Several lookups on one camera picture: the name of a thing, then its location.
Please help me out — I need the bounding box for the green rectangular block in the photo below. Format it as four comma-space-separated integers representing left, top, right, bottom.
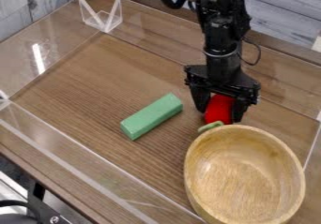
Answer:
121, 93, 184, 141

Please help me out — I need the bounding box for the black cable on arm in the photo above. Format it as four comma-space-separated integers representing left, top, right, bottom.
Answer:
240, 37, 264, 67

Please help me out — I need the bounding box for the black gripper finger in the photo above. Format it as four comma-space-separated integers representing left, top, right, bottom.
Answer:
232, 97, 252, 123
190, 86, 212, 112

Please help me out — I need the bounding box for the black table leg bracket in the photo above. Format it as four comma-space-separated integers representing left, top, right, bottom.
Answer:
29, 182, 71, 224

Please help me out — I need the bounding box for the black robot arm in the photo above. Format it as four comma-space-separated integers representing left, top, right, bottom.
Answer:
162, 0, 261, 124

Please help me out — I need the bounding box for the clear acrylic table enclosure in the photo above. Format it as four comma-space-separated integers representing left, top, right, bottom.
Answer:
0, 1, 321, 224

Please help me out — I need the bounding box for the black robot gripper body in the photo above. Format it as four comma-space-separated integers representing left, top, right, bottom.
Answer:
185, 51, 261, 104

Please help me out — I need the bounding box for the red plush strawberry toy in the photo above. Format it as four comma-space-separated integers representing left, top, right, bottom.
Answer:
198, 95, 235, 133

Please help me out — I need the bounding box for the wooden bowl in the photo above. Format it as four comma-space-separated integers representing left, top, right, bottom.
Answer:
184, 125, 307, 224

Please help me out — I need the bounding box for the black cable lower left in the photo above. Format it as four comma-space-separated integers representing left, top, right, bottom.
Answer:
0, 198, 43, 224

